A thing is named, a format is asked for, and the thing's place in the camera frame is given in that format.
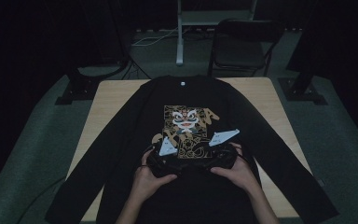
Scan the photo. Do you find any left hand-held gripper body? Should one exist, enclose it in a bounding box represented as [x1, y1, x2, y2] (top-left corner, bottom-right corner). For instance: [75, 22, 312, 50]
[145, 135, 183, 179]

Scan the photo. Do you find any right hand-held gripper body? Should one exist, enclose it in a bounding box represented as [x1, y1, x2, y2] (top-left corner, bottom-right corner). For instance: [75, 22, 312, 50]
[199, 128, 241, 172]

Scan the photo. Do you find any black long-sleeved printed shirt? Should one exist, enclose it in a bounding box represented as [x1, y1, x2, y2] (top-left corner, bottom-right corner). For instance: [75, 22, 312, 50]
[45, 74, 339, 224]

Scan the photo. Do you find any person's right hand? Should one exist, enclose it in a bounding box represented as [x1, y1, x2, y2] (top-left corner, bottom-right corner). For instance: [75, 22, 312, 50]
[210, 142, 262, 195]

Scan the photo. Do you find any person's left hand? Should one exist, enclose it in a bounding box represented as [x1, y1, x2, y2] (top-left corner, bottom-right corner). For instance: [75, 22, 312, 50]
[130, 149, 179, 203]

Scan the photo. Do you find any black stand base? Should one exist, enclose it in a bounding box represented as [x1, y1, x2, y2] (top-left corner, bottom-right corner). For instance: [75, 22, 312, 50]
[278, 62, 329, 105]
[54, 59, 130, 105]

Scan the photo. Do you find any black folding chair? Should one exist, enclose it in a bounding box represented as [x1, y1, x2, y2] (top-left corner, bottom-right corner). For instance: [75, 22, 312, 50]
[207, 18, 285, 78]

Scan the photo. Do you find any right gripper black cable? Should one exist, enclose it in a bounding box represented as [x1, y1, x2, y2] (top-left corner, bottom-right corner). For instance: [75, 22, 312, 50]
[234, 146, 250, 165]

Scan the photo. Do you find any black floor cable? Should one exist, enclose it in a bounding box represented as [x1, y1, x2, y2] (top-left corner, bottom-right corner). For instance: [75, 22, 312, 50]
[17, 175, 68, 224]
[120, 58, 152, 80]

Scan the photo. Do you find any grey metal desk frame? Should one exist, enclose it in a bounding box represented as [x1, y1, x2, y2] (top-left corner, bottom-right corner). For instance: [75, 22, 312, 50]
[175, 0, 259, 66]

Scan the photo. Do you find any white floor cable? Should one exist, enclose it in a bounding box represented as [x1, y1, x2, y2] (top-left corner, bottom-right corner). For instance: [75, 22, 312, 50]
[131, 27, 181, 48]

